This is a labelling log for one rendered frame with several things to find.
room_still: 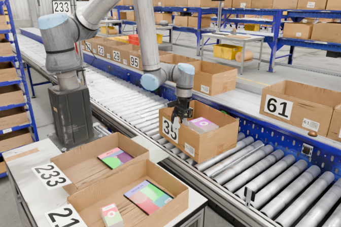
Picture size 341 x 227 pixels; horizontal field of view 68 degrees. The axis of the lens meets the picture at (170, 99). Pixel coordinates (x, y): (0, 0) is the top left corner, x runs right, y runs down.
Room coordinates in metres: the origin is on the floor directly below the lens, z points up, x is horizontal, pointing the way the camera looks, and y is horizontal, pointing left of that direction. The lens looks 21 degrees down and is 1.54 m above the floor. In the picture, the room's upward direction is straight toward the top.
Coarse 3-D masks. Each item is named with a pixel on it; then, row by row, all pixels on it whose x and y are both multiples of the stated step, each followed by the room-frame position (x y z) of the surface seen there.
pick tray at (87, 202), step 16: (144, 160) 1.00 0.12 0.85; (112, 176) 0.88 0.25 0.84; (128, 176) 0.94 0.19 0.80; (144, 176) 0.99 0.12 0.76; (160, 176) 0.93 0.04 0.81; (80, 192) 0.79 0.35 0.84; (96, 192) 0.83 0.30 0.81; (112, 192) 0.88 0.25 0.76; (176, 192) 0.85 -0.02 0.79; (80, 208) 0.78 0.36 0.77; (96, 208) 0.79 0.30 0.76; (128, 208) 0.79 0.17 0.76; (160, 208) 0.70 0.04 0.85; (176, 208) 0.75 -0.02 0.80; (96, 224) 0.71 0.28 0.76; (128, 224) 0.71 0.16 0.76; (144, 224) 0.65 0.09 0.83; (160, 224) 0.70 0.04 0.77
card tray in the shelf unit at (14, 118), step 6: (12, 108) 2.20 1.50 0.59; (18, 108) 2.23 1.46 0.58; (24, 108) 2.09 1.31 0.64; (0, 114) 2.14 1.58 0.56; (6, 114) 2.16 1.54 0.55; (12, 114) 2.16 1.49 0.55; (18, 114) 1.97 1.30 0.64; (24, 114) 2.00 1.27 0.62; (0, 120) 1.89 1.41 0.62; (6, 120) 1.91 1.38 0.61; (12, 120) 1.94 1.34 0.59; (18, 120) 1.97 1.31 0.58; (24, 120) 1.99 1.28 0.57; (0, 126) 1.88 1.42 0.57; (6, 126) 1.91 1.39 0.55
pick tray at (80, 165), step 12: (84, 144) 1.13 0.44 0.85; (96, 144) 1.17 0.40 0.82; (108, 144) 1.22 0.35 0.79; (120, 144) 1.25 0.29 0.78; (132, 144) 1.17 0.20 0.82; (60, 156) 1.04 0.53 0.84; (72, 156) 1.08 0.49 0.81; (84, 156) 1.12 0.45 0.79; (96, 156) 1.16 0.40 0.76; (144, 156) 1.05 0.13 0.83; (60, 168) 1.03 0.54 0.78; (72, 168) 1.05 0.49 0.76; (84, 168) 1.05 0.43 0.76; (96, 168) 1.05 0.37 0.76; (108, 168) 1.05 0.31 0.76; (120, 168) 0.95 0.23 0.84; (72, 180) 0.96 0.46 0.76; (84, 180) 0.96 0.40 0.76; (96, 180) 0.87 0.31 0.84; (72, 192) 0.84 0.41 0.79
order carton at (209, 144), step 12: (168, 108) 1.47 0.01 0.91; (204, 108) 1.50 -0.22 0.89; (168, 120) 1.33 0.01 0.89; (180, 120) 1.52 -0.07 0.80; (216, 120) 1.41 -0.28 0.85; (228, 120) 1.33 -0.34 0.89; (180, 132) 1.24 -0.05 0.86; (192, 132) 1.15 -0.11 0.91; (216, 132) 1.17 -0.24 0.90; (228, 132) 1.22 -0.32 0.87; (180, 144) 1.24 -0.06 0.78; (192, 144) 1.15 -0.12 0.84; (204, 144) 1.13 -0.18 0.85; (216, 144) 1.17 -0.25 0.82; (228, 144) 1.23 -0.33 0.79; (192, 156) 1.15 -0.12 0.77; (204, 156) 1.13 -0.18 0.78
